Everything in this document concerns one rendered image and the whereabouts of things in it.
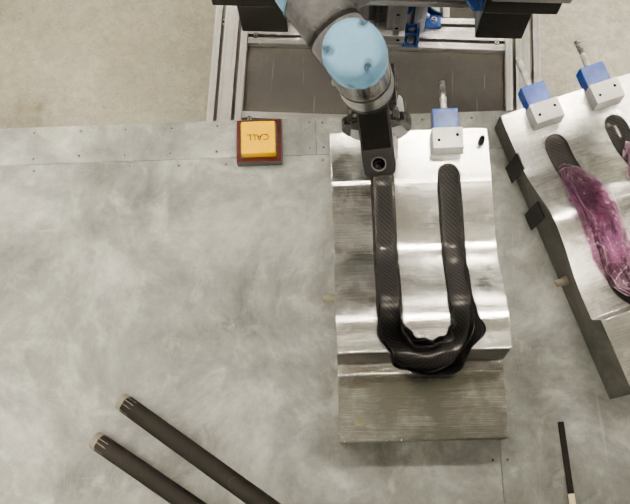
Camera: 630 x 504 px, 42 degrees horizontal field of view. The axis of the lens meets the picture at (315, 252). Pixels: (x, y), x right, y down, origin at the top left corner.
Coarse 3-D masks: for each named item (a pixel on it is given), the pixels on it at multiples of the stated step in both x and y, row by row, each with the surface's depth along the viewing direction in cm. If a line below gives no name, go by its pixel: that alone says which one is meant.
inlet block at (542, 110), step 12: (516, 60) 143; (528, 84) 142; (540, 84) 141; (528, 96) 140; (540, 96) 140; (528, 108) 139; (540, 108) 138; (552, 108) 138; (540, 120) 138; (552, 120) 139
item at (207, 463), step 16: (128, 400) 133; (128, 416) 133; (144, 416) 132; (160, 432) 130; (176, 432) 130; (176, 448) 129; (192, 448) 128; (192, 464) 128; (208, 464) 126; (224, 464) 127; (224, 480) 125; (240, 480) 124; (240, 496) 124; (256, 496) 123
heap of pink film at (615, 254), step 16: (624, 160) 136; (560, 176) 136; (576, 176) 135; (592, 176) 134; (576, 192) 132; (592, 192) 131; (608, 192) 133; (576, 208) 132; (592, 208) 129; (608, 208) 130; (592, 224) 129; (608, 224) 129; (592, 240) 131; (608, 240) 129; (624, 240) 131; (592, 256) 131; (608, 256) 129; (624, 256) 130; (608, 272) 130; (624, 272) 130; (624, 288) 130
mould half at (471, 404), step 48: (336, 144) 137; (336, 192) 135; (432, 192) 135; (480, 192) 134; (336, 240) 134; (432, 240) 133; (480, 240) 133; (336, 288) 128; (432, 288) 128; (480, 288) 127; (336, 336) 124; (432, 336) 124; (384, 384) 130; (432, 384) 129; (480, 384) 129; (384, 432) 128; (432, 432) 128; (480, 432) 127
